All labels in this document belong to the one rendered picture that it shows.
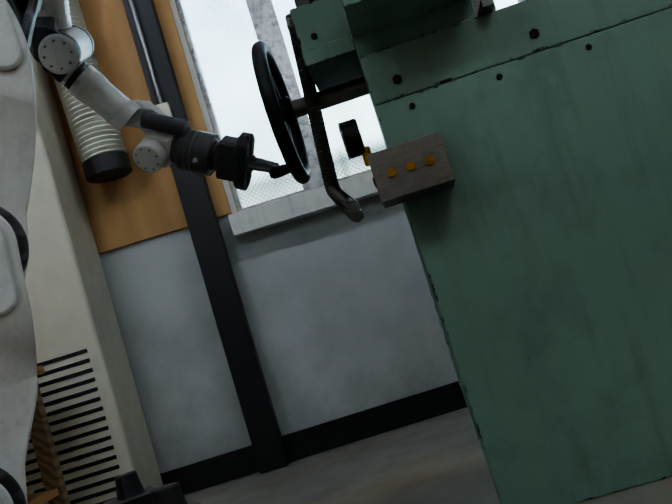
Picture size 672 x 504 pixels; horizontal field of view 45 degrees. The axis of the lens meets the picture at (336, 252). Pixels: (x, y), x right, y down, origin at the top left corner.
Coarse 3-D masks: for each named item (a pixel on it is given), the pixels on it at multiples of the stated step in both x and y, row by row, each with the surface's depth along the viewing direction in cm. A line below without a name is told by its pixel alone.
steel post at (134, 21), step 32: (128, 0) 278; (160, 32) 279; (160, 64) 277; (160, 96) 274; (192, 192) 273; (192, 224) 272; (224, 256) 271; (224, 288) 270; (224, 320) 269; (256, 352) 272; (256, 384) 267; (256, 416) 266; (256, 448) 265
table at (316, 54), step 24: (360, 0) 125; (384, 0) 127; (408, 0) 130; (432, 0) 133; (456, 0) 137; (360, 24) 134; (384, 24) 138; (312, 48) 147; (336, 48) 146; (312, 72) 151; (336, 72) 155; (360, 72) 160
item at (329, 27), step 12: (324, 0) 149; (336, 0) 149; (300, 12) 150; (312, 12) 149; (324, 12) 149; (336, 12) 149; (300, 24) 149; (312, 24) 149; (324, 24) 149; (336, 24) 149; (300, 36) 149; (312, 36) 149; (324, 36) 149; (336, 36) 149
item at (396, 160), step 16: (400, 144) 127; (416, 144) 127; (432, 144) 127; (368, 160) 128; (384, 160) 127; (400, 160) 127; (416, 160) 127; (432, 160) 126; (448, 160) 126; (384, 176) 127; (400, 176) 127; (416, 176) 127; (432, 176) 126; (448, 176) 126; (384, 192) 127; (400, 192) 127; (416, 192) 127; (432, 192) 133
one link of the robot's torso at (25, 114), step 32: (0, 0) 116; (0, 32) 116; (0, 64) 115; (0, 96) 115; (32, 96) 116; (0, 128) 116; (32, 128) 117; (0, 160) 115; (32, 160) 117; (0, 192) 114
